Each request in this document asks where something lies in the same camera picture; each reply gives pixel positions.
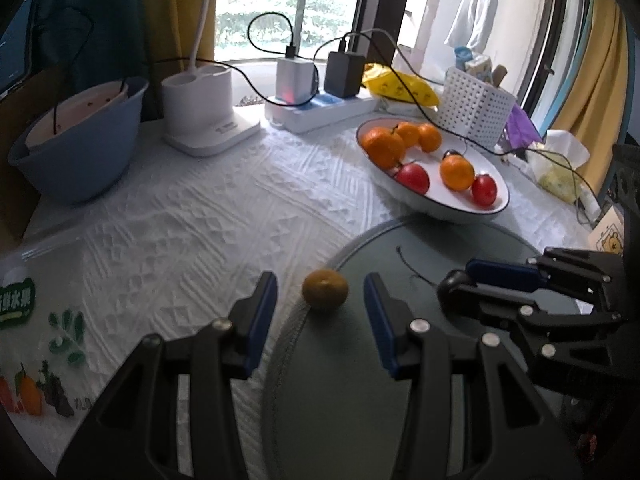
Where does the black cable of white charger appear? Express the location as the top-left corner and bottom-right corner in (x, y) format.
(247, 11), (297, 59)

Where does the blue bowl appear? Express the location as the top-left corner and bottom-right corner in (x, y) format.
(7, 77), (150, 206)

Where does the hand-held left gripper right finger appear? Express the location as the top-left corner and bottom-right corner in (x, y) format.
(363, 272), (583, 480)

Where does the white mug with bear print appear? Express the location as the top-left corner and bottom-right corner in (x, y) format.
(587, 205), (627, 262)

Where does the black window frame post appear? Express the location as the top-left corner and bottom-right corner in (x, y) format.
(345, 0), (417, 52)

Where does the yellow tissue pack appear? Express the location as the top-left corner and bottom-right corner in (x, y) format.
(525, 130), (592, 206)

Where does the small carton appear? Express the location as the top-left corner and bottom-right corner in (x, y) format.
(464, 55), (494, 79)

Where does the white perforated basket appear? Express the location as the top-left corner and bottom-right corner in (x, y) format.
(436, 66), (518, 146)

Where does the yellow plastic bag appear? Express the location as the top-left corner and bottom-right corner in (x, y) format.
(361, 62), (443, 107)

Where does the yellow curtain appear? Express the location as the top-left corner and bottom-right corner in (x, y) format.
(549, 0), (627, 152)
(142, 0), (221, 64)

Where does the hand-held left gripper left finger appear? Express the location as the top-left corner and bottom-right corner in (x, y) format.
(57, 271), (279, 480)

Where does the round grey-green placemat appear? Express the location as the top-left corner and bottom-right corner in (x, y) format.
(262, 217), (601, 480)

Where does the teal curtain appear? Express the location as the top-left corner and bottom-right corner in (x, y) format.
(35, 0), (151, 82)

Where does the printed plastic bag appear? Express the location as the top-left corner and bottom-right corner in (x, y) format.
(0, 235), (102, 422)

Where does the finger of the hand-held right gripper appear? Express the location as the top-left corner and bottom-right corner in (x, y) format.
(437, 284), (622, 357)
(466, 246), (624, 307)

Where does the purple cloth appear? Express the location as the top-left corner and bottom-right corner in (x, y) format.
(501, 104), (544, 154)

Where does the tablet screen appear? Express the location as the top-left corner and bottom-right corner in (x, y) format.
(0, 0), (39, 102)

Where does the pink inner bowl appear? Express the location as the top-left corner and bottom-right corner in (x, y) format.
(25, 80), (132, 149)

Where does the hanging grey garment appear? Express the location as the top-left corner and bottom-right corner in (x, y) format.
(444, 0), (505, 56)

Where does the white plate with dark rim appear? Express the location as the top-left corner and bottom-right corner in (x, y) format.
(356, 117), (511, 222)

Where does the white textured tablecloth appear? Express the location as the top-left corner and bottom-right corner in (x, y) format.
(0, 102), (601, 480)

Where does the thin black cable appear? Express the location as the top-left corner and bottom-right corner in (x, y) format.
(50, 5), (281, 136)

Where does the thin dark stem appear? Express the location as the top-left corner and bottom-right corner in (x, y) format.
(396, 246), (437, 287)

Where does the black charger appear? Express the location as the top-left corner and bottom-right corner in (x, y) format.
(324, 51), (366, 99)

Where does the white power strip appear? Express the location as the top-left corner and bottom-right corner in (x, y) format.
(264, 91), (381, 135)

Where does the white charger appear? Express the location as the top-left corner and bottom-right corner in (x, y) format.
(276, 56), (318, 106)

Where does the white desk lamp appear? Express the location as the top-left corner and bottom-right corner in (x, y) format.
(161, 0), (262, 158)

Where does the small greenish orange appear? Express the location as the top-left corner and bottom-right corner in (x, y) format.
(302, 269), (349, 312)

